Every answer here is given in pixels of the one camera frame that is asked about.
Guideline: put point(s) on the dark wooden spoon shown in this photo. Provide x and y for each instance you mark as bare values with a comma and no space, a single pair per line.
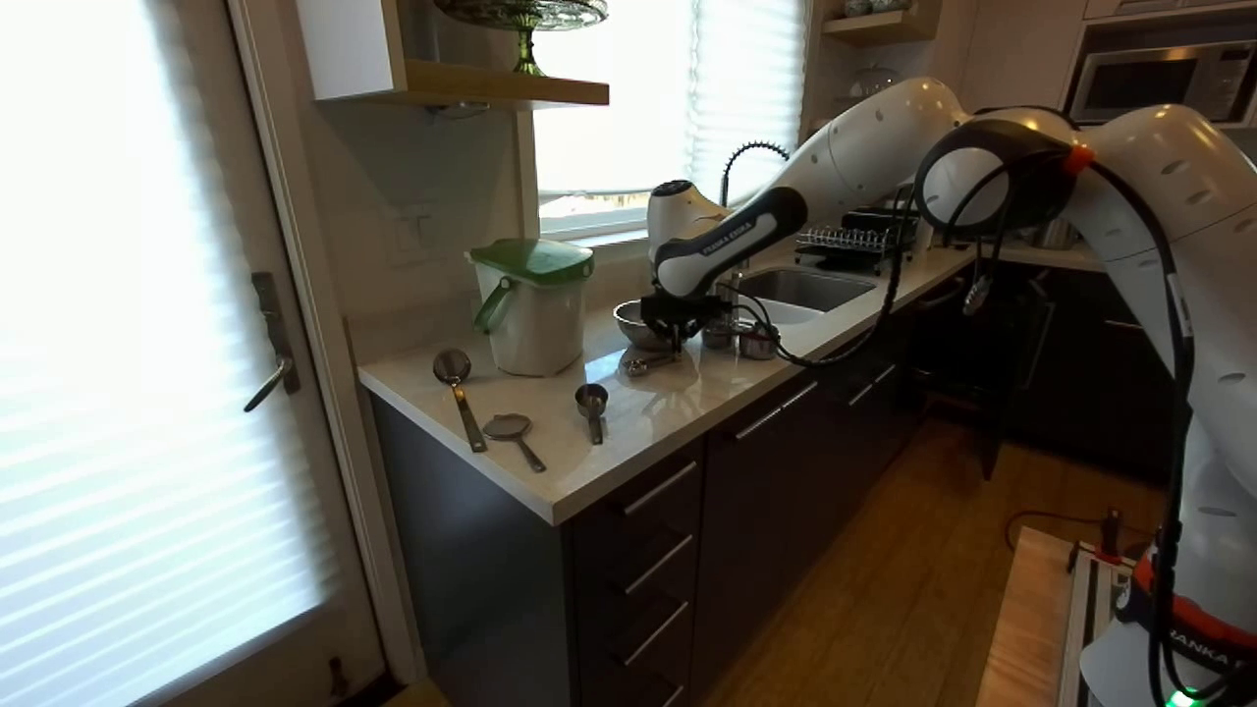
507,426

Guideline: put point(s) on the glass cake stand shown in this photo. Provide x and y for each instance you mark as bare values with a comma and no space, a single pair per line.
528,16

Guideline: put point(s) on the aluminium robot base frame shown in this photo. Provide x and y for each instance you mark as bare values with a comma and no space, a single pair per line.
1101,631

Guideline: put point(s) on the dark kitchen counter cabinet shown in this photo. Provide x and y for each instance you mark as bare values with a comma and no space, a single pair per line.
708,525

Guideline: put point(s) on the wooden platform board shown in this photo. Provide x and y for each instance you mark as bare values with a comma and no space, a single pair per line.
1025,631

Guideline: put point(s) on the small metal measuring cup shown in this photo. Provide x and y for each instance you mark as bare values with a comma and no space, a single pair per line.
761,345

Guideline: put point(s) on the glass door with blinds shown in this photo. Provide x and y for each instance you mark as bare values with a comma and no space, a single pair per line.
141,366

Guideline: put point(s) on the small short metal scoop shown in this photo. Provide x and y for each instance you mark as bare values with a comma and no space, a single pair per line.
592,400

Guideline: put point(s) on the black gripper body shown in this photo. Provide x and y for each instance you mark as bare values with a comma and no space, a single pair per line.
687,317

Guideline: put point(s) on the curved metal faucet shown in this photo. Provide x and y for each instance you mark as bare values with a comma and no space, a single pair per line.
728,178

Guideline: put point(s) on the white sink basin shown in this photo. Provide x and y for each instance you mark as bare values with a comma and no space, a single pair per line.
806,288

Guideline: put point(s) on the black dish rack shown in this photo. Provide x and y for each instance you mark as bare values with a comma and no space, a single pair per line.
864,239

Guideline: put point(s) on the white window blinds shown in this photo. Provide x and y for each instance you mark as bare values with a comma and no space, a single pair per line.
655,91

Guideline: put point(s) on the white cabinet with wooden shelf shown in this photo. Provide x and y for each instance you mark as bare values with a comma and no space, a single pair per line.
356,43

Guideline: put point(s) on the built-in microwave oven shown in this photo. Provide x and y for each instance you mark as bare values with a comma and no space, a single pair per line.
1160,81

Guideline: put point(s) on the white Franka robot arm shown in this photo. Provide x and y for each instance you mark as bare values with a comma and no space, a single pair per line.
1178,199

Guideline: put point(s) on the white canister with green lid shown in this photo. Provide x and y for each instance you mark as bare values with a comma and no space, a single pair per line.
537,317

